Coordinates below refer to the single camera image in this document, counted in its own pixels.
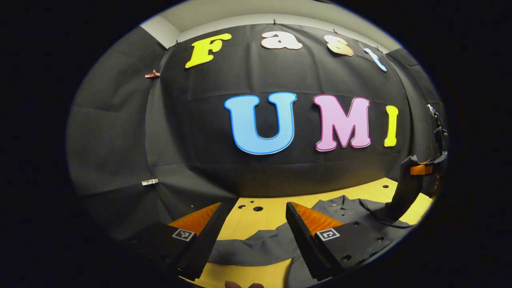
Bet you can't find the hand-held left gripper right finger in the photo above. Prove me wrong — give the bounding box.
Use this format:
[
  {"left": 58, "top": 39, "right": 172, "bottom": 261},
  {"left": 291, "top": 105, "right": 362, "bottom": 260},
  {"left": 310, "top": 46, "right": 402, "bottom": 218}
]
[{"left": 285, "top": 201, "right": 394, "bottom": 282}]

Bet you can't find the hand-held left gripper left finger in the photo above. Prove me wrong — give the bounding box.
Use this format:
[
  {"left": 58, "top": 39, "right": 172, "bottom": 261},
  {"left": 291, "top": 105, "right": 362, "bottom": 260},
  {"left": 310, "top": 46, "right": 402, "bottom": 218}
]
[{"left": 120, "top": 201, "right": 236, "bottom": 282}]

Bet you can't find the grey collared shirt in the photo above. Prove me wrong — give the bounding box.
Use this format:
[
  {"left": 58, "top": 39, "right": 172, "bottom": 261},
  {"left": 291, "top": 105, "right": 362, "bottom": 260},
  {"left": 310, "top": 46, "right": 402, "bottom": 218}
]
[{"left": 208, "top": 155, "right": 425, "bottom": 288}]

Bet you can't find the black backdrop cloth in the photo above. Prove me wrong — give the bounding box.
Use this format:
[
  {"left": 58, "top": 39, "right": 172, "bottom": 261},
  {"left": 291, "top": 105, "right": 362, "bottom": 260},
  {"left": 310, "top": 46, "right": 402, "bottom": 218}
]
[{"left": 66, "top": 23, "right": 448, "bottom": 244}]

